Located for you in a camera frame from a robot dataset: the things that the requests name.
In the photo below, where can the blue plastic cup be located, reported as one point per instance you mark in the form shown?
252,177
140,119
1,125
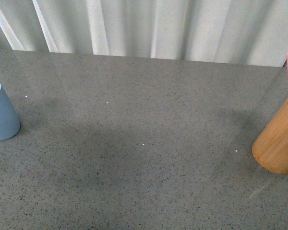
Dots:
9,121

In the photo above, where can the bamboo chopstick holder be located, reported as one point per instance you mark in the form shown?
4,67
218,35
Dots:
271,147

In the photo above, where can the white curtain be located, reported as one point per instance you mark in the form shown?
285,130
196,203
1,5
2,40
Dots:
252,32

